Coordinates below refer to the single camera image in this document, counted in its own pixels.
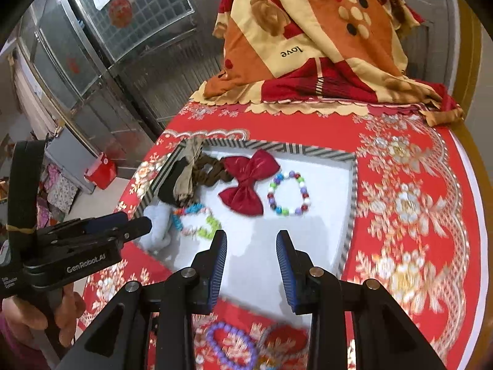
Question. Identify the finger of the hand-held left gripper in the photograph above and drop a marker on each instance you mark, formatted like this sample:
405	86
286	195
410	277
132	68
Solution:
108	221
136	226

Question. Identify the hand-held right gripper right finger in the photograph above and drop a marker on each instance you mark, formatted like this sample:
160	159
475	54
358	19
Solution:
287	266

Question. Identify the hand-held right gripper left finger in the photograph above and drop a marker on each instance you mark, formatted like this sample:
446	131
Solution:
217	262

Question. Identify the grey plush hair accessory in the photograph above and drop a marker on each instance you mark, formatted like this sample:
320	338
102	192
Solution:
158	231

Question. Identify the red round hair accessory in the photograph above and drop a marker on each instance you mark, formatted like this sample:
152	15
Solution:
287	339

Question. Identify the striped box with white lining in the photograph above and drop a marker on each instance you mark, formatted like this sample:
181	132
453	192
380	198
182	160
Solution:
319	200

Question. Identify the dark red satin hair bow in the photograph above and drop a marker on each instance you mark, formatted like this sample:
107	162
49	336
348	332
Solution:
246	185

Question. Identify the person's left forearm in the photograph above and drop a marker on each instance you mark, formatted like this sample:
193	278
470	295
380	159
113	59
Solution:
11	341

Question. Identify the person's left hand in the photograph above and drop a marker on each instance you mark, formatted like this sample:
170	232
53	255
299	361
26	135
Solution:
71	308

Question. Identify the red box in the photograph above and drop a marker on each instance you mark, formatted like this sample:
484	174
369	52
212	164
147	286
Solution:
101	173

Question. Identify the floral cloth pile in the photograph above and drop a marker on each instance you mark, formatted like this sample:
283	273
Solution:
61	192

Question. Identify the red embroidered floral tablecloth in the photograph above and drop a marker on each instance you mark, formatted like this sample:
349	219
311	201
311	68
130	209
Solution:
404	162

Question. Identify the white table underlay cloth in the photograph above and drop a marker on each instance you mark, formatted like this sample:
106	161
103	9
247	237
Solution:
475	200

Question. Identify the red round door decoration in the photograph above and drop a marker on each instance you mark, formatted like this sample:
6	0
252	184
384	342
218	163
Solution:
121	11

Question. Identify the orange red printed blanket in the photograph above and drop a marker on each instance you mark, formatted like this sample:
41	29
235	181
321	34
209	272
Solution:
308	19

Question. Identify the yellow wooden door frame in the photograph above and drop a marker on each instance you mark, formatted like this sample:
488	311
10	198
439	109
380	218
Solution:
468	65

